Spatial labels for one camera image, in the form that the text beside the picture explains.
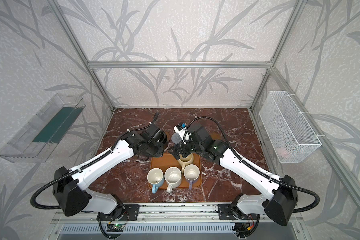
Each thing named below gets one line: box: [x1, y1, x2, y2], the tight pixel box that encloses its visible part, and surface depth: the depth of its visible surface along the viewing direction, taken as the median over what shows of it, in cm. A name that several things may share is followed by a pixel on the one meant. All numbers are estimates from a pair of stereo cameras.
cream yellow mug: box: [177, 153, 194, 173], surface depth 84 cm
